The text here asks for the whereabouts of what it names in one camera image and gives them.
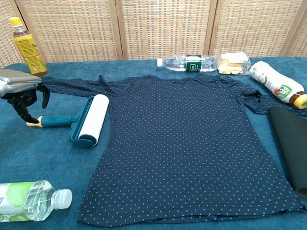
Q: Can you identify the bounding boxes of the clear water bottle dark-green label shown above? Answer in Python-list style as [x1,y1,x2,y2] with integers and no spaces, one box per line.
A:
[157,54,220,72]

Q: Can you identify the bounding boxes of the teal lint roller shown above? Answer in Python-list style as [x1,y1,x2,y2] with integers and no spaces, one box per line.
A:
[25,94,110,147]

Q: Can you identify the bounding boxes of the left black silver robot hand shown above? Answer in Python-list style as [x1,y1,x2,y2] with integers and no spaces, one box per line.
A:
[0,69,51,125]

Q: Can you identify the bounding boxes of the white drink bottle yellow cap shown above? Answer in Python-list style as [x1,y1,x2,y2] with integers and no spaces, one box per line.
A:
[249,61,307,110]

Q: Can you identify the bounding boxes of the teal carpet table cover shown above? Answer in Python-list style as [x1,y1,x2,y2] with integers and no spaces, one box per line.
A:
[0,57,307,230]

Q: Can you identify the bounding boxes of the yellow tea bottle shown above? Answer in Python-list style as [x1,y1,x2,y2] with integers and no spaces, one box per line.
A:
[9,17,48,77]

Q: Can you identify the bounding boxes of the black folded cloth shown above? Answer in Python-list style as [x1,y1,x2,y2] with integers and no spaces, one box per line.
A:
[268,105,307,196]

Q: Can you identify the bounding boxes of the woven wooden folding screen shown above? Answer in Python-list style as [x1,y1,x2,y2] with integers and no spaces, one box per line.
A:
[0,0,307,70]

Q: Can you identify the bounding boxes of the clear bag of biscuits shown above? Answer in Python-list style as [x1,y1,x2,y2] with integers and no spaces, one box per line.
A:
[217,52,252,76]

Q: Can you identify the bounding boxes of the dark blue polka-dot shirt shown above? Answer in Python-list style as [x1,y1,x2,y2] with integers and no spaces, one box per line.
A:
[40,74,307,222]

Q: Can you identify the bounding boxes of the clear bottle light-green label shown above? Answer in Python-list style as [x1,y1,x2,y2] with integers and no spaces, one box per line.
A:
[0,181,73,222]

